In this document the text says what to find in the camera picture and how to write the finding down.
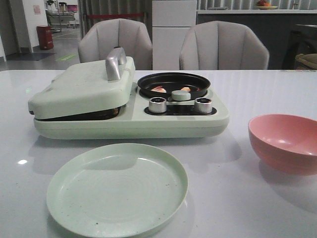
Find pink plastic bowl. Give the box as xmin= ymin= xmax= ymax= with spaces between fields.
xmin=248 ymin=114 xmax=317 ymax=176

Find white cabinet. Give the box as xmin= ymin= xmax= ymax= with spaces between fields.
xmin=152 ymin=0 xmax=197 ymax=70

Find right beige upholstered chair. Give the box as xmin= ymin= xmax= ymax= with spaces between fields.
xmin=179 ymin=21 xmax=269 ymax=70

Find right silver control knob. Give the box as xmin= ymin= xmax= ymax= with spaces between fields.
xmin=194 ymin=98 xmax=212 ymax=114

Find silver control knob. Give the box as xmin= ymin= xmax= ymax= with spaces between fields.
xmin=148 ymin=97 xmax=167 ymax=114
xmin=194 ymin=98 xmax=212 ymax=114

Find left beige upholstered chair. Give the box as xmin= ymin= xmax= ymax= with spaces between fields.
xmin=78 ymin=18 xmax=153 ymax=70

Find orange shrimp piece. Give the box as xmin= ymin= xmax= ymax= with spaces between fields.
xmin=151 ymin=86 xmax=166 ymax=93
xmin=181 ymin=87 xmax=191 ymax=92

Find fruit plate on counter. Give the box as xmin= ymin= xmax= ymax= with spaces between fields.
xmin=255 ymin=0 xmax=278 ymax=10

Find red barrier tape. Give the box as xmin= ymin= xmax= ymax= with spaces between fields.
xmin=86 ymin=12 xmax=146 ymax=19

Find left silver control knob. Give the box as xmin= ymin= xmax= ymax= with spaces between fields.
xmin=148 ymin=97 xmax=167 ymax=114

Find grey counter with white top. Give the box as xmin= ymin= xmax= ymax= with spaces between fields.
xmin=196 ymin=9 xmax=317 ymax=69

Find mint green round plate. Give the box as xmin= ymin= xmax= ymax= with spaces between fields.
xmin=47 ymin=143 xmax=188 ymax=238

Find beige upholstered chair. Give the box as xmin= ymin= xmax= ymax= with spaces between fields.
xmin=78 ymin=18 xmax=153 ymax=70
xmin=179 ymin=21 xmax=269 ymax=70

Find red bin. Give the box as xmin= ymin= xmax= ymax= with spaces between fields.
xmin=36 ymin=25 xmax=53 ymax=50

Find mint green hinged lid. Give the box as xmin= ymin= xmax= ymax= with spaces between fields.
xmin=28 ymin=57 xmax=135 ymax=121

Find black round frying pan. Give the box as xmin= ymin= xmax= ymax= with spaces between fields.
xmin=138 ymin=72 xmax=211 ymax=100

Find mint green breakfast maker base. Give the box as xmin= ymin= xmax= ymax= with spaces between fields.
xmin=34 ymin=82 xmax=229 ymax=139

